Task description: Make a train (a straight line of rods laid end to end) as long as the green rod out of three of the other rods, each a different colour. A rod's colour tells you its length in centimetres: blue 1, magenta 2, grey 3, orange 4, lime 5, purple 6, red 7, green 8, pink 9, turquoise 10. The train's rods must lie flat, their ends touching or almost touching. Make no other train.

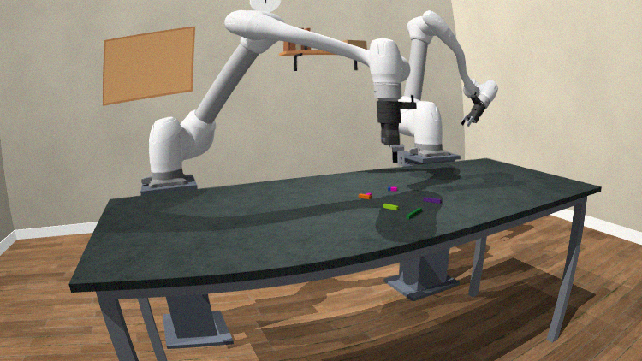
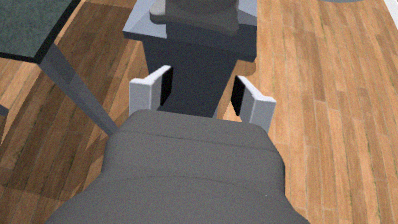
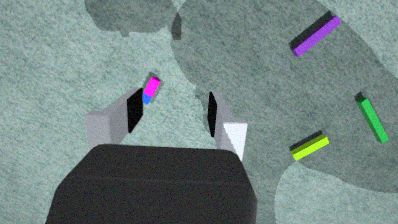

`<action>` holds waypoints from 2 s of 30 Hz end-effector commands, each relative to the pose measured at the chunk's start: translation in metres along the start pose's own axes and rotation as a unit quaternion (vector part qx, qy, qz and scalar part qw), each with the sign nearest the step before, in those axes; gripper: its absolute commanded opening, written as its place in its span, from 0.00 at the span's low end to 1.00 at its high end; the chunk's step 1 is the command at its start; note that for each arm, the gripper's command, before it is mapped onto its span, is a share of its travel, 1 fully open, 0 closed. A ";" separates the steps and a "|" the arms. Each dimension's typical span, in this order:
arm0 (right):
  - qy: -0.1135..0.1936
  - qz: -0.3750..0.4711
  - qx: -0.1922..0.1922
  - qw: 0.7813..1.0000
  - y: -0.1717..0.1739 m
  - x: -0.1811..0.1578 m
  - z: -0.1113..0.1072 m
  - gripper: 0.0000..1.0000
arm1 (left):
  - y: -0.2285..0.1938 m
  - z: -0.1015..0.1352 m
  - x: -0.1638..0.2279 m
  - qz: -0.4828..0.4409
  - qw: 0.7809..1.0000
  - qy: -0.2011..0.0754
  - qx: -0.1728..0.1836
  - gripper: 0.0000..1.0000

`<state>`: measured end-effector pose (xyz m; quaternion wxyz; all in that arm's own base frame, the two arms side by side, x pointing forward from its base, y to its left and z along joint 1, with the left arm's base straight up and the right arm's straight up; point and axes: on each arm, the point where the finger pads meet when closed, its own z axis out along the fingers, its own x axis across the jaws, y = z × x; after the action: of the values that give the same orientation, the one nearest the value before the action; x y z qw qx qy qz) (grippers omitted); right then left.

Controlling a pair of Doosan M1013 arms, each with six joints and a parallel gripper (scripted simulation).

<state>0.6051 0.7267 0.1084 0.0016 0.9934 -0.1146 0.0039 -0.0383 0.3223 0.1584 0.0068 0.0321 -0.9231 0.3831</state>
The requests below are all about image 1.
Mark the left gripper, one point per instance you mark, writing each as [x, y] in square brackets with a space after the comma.
[477, 109]

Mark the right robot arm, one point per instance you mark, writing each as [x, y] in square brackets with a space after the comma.
[171, 142]

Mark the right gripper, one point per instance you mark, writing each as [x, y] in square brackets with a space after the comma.
[389, 115]

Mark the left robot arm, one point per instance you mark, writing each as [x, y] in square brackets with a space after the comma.
[425, 123]

